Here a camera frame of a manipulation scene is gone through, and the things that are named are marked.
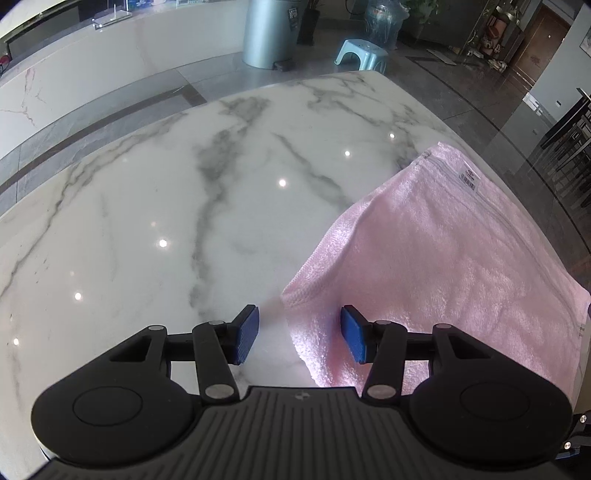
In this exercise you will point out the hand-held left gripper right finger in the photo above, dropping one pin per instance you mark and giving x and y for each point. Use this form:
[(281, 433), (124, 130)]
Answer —
[(353, 333)]

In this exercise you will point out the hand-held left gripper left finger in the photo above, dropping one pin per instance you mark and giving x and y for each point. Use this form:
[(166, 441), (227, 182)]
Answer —
[(247, 333)]

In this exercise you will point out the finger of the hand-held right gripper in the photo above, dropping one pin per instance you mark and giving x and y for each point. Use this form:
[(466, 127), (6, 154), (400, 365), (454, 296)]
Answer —
[(581, 436)]

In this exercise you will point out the pink towel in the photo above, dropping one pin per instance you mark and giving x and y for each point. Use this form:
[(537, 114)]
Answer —
[(438, 258)]

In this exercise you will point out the light blue plastic stool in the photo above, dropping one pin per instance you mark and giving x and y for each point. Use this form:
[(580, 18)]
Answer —
[(358, 48)]

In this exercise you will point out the flat cardboard piece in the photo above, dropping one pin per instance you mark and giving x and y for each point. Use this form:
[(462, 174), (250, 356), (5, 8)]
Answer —
[(442, 56)]

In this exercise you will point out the dark wooden chair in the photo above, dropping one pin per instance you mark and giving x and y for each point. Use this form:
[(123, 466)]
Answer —
[(570, 138)]

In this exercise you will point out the grey trash bin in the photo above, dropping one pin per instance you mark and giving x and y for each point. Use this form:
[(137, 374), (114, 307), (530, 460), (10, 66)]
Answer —
[(272, 32)]

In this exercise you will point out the white marble counter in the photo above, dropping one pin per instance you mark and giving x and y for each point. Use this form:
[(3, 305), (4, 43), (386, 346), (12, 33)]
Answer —
[(115, 60)]

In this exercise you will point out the black plant pot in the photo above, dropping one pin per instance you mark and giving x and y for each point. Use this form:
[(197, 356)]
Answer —
[(308, 27)]

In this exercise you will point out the blue water jug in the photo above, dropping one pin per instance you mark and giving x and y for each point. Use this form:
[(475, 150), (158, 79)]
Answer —
[(383, 23)]

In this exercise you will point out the green potted plant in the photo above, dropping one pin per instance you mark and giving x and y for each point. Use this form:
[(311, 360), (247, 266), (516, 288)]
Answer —
[(422, 10)]

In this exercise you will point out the brown wooden door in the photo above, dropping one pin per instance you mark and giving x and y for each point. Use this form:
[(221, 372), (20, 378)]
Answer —
[(540, 50)]

